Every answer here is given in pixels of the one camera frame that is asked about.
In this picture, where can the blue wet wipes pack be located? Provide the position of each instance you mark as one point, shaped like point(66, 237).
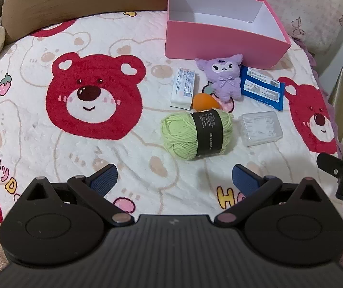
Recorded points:
point(261, 90)

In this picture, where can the small white carton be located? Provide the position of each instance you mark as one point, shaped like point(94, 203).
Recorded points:
point(185, 87)

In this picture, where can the orange egg-shaped sponge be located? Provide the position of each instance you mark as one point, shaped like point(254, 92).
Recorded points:
point(204, 102)

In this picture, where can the clear plastic case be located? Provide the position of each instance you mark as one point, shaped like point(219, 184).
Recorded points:
point(260, 129)

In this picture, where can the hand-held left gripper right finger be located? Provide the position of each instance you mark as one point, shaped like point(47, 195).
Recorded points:
point(243, 180)

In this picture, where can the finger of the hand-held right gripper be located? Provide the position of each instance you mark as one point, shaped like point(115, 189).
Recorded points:
point(336, 165)

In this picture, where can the purple plush toy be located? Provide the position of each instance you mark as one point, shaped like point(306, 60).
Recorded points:
point(224, 84)

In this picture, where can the green yarn ball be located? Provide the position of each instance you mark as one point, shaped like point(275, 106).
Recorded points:
point(177, 135)

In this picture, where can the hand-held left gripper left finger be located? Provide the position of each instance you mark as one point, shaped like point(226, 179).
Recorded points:
point(105, 177)

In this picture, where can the pink cardboard box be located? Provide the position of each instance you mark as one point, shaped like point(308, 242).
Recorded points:
point(219, 42)

